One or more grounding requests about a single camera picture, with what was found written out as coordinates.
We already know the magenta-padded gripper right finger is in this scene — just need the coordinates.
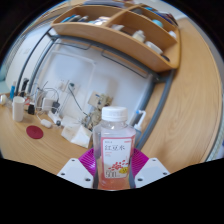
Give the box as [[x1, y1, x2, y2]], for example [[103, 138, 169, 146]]
[[128, 148, 171, 189]]

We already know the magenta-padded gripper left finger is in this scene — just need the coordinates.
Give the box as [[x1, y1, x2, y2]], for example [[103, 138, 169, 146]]
[[57, 148, 99, 189]]

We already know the clear drink bottle red liquid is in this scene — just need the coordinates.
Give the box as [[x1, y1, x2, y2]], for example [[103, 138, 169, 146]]
[[92, 106, 137, 191]]

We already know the white tissue pack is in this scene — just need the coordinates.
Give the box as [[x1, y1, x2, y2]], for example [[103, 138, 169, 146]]
[[60, 123, 93, 149]]

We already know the clear spray bottle white head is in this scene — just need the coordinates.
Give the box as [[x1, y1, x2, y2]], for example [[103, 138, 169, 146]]
[[133, 109, 147, 144]]

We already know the small white oval device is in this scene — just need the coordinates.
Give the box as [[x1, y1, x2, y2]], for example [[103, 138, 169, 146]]
[[40, 118, 53, 129]]

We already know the flat round red coaster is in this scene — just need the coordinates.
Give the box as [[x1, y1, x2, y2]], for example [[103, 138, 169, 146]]
[[26, 125, 45, 140]]

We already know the white power strip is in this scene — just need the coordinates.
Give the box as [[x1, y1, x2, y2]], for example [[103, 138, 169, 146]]
[[48, 111, 63, 127]]

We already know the black electric shaver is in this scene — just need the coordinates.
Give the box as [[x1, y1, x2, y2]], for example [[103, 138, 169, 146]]
[[20, 78, 30, 98]]

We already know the blue white tube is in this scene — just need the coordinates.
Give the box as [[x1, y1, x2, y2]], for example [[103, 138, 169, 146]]
[[9, 81, 17, 101]]

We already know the round cream pouch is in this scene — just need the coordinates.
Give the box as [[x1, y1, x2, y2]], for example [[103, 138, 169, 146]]
[[0, 94, 8, 107]]

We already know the wooden shelf unit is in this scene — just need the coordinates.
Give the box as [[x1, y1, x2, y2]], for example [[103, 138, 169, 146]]
[[50, 3, 182, 73]]

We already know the dark green cable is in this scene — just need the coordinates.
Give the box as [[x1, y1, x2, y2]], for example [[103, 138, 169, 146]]
[[69, 83, 89, 117]]

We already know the grey metal shelf frame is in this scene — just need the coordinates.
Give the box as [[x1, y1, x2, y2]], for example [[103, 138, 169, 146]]
[[16, 28, 176, 151]]

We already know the white wall box blue mark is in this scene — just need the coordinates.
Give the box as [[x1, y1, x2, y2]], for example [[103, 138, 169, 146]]
[[88, 91, 103, 108]]

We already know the white wall socket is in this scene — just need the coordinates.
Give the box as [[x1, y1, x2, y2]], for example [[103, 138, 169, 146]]
[[68, 81, 80, 95], [58, 79, 69, 91]]

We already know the white wall pipe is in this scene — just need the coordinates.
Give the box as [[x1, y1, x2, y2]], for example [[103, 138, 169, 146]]
[[39, 51, 98, 101]]

